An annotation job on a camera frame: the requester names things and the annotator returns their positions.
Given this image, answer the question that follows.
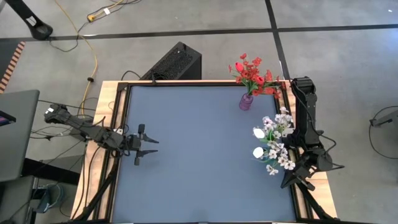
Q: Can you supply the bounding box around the grey seat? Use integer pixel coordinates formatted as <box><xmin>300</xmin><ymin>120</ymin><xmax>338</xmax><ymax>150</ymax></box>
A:
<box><xmin>0</xmin><ymin>175</ymin><xmax>35</xmax><ymax>224</ymax></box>

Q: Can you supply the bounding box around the small white blossom spray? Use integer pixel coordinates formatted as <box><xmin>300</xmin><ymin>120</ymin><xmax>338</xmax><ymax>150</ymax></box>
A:
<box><xmin>262</xmin><ymin>106</ymin><xmax>295</xmax><ymax>141</ymax></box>

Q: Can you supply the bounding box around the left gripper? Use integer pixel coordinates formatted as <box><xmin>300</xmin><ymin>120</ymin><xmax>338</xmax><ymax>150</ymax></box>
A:
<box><xmin>120</xmin><ymin>124</ymin><xmax>160</xmax><ymax>166</ymax></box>

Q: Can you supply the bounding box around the purple glass vase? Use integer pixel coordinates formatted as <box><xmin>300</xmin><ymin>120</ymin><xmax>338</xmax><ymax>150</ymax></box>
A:
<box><xmin>238</xmin><ymin>92</ymin><xmax>254</xmax><ymax>111</ymax></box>

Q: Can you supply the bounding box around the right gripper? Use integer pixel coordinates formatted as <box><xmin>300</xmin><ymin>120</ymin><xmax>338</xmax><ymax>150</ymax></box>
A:
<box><xmin>280</xmin><ymin>149</ymin><xmax>333</xmax><ymax>192</ymax></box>

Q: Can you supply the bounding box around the yellow extension cord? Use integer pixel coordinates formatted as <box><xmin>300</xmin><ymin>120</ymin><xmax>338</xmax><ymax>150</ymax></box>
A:
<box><xmin>86</xmin><ymin>0</ymin><xmax>125</xmax><ymax>22</ymax></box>

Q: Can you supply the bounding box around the blue-grey table mat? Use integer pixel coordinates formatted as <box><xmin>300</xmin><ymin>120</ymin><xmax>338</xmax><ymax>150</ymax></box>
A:
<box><xmin>111</xmin><ymin>85</ymin><xmax>296</xmax><ymax>223</ymax></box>

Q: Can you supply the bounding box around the large red blossom spray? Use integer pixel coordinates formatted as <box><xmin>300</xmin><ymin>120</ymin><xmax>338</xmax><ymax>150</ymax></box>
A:
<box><xmin>228</xmin><ymin>52</ymin><xmax>265</xmax><ymax>86</ymax></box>

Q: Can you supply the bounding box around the small red blossom spray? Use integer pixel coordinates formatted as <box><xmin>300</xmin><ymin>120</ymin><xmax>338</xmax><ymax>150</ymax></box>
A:
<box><xmin>251</xmin><ymin>70</ymin><xmax>282</xmax><ymax>100</ymax></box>

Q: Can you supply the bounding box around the yellow cable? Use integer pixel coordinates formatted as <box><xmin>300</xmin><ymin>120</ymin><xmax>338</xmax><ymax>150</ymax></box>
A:
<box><xmin>54</xmin><ymin>0</ymin><xmax>99</xmax><ymax>118</ymax></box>

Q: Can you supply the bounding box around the large white blossom spray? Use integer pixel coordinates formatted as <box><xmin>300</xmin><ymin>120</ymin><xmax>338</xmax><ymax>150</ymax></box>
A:
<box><xmin>265</xmin><ymin>140</ymin><xmax>296</xmax><ymax>177</ymax></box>

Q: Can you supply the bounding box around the black computer tower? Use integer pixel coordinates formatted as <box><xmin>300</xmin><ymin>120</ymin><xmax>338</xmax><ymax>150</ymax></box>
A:
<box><xmin>139</xmin><ymin>41</ymin><xmax>203</xmax><ymax>81</ymax></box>

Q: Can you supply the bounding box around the black aluminium table frame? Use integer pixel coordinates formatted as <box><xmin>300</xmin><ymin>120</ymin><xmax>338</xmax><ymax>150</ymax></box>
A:
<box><xmin>73</xmin><ymin>79</ymin><xmax>336</xmax><ymax>224</ymax></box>

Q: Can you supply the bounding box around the black stand leg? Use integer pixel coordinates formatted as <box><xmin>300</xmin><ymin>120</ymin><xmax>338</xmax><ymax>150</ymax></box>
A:
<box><xmin>3</xmin><ymin>0</ymin><xmax>53</xmax><ymax>41</ymax></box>

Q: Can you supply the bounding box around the grey side table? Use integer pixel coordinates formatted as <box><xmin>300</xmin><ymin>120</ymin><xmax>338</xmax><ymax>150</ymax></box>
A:
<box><xmin>0</xmin><ymin>89</ymin><xmax>40</xmax><ymax>183</ymax></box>

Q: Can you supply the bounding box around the dark device blue screen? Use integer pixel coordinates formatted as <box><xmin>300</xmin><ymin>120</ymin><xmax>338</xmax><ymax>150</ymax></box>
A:
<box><xmin>0</xmin><ymin>110</ymin><xmax>17</xmax><ymax>128</ymax></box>

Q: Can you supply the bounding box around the white tulip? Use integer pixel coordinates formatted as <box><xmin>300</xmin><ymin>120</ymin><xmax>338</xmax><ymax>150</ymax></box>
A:
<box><xmin>252</xmin><ymin>126</ymin><xmax>274</xmax><ymax>144</ymax></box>
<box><xmin>251</xmin><ymin>146</ymin><xmax>273</xmax><ymax>164</ymax></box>

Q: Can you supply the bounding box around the grey stand leg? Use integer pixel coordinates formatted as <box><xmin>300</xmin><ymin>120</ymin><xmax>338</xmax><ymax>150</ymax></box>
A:
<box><xmin>369</xmin><ymin>108</ymin><xmax>398</xmax><ymax>128</ymax></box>

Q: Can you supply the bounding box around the black mat striped edge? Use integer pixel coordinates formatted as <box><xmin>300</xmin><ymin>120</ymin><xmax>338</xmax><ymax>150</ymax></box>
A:
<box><xmin>0</xmin><ymin>40</ymin><xmax>25</xmax><ymax>94</ymax></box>

